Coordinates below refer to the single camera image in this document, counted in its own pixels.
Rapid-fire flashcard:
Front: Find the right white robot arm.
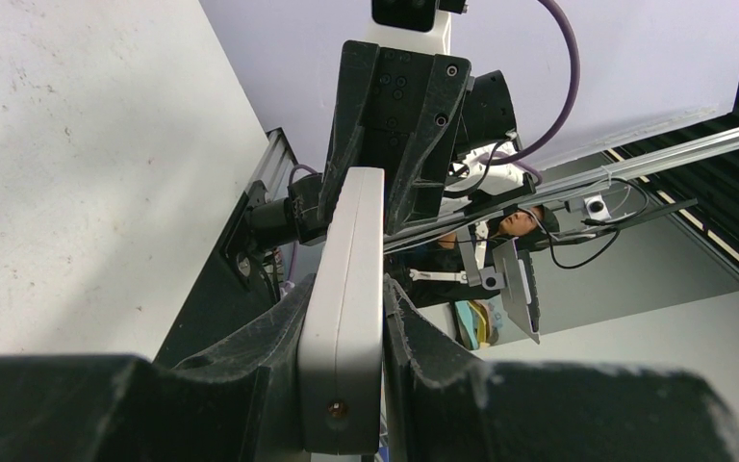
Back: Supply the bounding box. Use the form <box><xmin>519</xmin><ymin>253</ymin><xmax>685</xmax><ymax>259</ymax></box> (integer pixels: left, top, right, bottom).
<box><xmin>228</xmin><ymin>40</ymin><xmax>537</xmax><ymax>251</ymax></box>

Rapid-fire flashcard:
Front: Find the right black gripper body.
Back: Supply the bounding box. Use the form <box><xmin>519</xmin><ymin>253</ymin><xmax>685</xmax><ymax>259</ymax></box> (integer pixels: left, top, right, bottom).
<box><xmin>319</xmin><ymin>40</ymin><xmax>471</xmax><ymax>235</ymax></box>

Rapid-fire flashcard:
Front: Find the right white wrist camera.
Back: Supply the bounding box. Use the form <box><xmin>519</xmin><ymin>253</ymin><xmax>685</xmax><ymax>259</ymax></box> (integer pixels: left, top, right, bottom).
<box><xmin>365</xmin><ymin>0</ymin><xmax>454</xmax><ymax>55</ymax></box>

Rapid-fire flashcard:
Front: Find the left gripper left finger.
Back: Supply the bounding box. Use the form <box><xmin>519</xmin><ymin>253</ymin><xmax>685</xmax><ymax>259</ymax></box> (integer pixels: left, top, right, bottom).
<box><xmin>0</xmin><ymin>276</ymin><xmax>315</xmax><ymax>461</ymax></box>

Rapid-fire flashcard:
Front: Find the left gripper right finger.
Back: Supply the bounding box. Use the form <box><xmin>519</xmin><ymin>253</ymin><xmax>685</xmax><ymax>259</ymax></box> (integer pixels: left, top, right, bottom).
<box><xmin>382</xmin><ymin>277</ymin><xmax>739</xmax><ymax>461</ymax></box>

